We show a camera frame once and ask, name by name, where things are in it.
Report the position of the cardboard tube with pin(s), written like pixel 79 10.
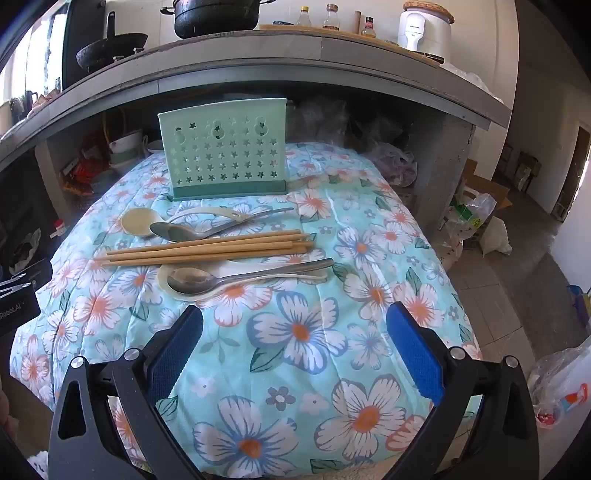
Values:
pixel 358 23

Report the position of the glass jar bottle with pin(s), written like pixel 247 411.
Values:
pixel 331 21

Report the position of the black wok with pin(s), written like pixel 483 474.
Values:
pixel 111 50

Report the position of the white kitchen appliance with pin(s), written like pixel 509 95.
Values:
pixel 425 37

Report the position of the blue container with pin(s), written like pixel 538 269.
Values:
pixel 579 304

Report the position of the rice bag in clear plastic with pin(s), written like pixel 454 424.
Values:
pixel 466 221

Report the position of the woven round lid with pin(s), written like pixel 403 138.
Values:
pixel 429 11

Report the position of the cream plastic spoon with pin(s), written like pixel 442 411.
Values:
pixel 162 279
pixel 138 222

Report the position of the black appliance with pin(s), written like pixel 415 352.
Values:
pixel 83 27

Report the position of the purple plastic bag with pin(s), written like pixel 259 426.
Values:
pixel 392 164

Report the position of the metal spoon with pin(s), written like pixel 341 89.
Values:
pixel 171 232
pixel 194 281

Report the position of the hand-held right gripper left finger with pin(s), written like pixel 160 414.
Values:
pixel 173 355

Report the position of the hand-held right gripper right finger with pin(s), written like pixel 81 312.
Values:
pixel 415 350

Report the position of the green star-cutout utensil holder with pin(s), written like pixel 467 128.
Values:
pixel 221 157

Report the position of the red snack packets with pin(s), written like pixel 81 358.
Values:
pixel 85 170

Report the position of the clear oil bottle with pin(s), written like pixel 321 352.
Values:
pixel 304 18

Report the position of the plastic bag with red items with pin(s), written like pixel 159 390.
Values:
pixel 558 383

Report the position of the floral turquoise blanket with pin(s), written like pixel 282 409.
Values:
pixel 286 323

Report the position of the cardboard box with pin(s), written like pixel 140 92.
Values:
pixel 489 189

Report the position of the stack of white bowls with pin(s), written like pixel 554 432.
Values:
pixel 124 145

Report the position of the white sack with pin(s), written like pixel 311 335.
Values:
pixel 496 237

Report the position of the black cooking pot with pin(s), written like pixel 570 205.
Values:
pixel 217 18

